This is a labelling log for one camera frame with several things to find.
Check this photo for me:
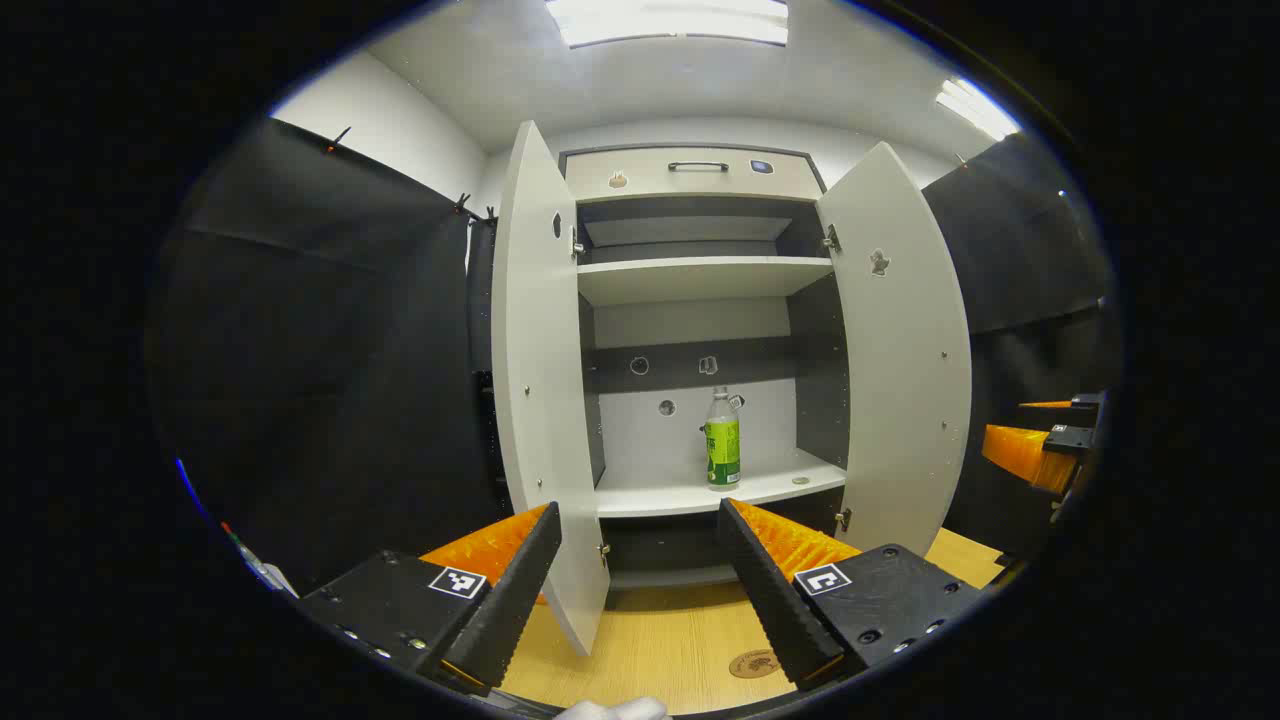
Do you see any clear bottle with green label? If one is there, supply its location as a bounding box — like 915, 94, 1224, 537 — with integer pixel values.
704, 386, 743, 492

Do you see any grey cabinet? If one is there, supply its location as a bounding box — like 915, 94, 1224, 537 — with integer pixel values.
558, 145, 851, 591

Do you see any large ceiling light panel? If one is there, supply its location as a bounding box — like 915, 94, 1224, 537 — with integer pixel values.
545, 0, 791, 49

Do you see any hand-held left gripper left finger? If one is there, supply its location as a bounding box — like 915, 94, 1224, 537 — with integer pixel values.
298, 503, 563, 698

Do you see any narrow ceiling light panel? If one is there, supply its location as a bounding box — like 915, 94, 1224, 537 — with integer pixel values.
935, 78, 1021, 143

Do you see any grey cabinet door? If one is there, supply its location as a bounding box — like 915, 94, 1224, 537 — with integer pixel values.
815, 142, 973, 559
490, 120, 613, 658

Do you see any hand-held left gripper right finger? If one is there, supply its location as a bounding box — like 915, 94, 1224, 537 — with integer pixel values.
716, 498, 986, 693

